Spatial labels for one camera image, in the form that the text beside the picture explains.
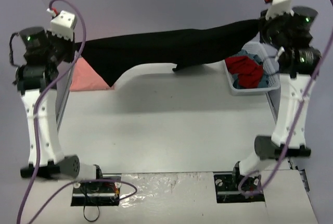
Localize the black t-shirt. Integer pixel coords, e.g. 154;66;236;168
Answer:
76;19;260;86

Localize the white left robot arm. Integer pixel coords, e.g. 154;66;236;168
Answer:
11;26;105;192

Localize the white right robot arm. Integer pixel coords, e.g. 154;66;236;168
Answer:
230;6;321;189

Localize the white plastic laundry basket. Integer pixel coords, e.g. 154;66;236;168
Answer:
222;42;280;96

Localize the folded pink t-shirt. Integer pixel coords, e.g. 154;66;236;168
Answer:
70;57;114;92

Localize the grey-blue t-shirt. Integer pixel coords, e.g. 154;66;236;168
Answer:
232;50;268;89

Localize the red t-shirt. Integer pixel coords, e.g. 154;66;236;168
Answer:
225;56;264;89

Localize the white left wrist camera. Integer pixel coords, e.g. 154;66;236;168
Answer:
47;8;77;42

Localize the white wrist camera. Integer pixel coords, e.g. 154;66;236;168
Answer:
47;8;77;42
264;0;294;20

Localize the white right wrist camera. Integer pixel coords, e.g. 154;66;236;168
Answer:
264;0;294;20

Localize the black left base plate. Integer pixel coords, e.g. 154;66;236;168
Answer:
70;175;121;207

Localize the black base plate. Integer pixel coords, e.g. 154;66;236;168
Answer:
213;171;265;204
70;175;121;207

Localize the thin black loop cable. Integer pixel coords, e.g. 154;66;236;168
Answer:
82;203;100;222

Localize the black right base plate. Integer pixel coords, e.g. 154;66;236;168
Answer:
213;171;265;204

